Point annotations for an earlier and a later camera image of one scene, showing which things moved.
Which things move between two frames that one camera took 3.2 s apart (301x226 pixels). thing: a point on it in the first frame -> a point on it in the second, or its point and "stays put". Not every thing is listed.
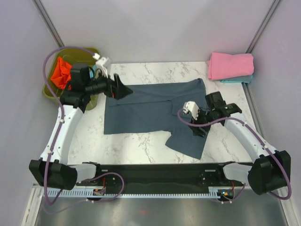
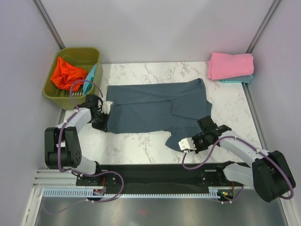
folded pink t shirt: [224, 66] stays put
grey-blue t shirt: [153, 108] stays put
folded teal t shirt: [246, 79] stays put
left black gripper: [115, 88] -> [103, 126]
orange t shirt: [62, 75] stays put
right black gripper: [197, 132] -> [198, 149]
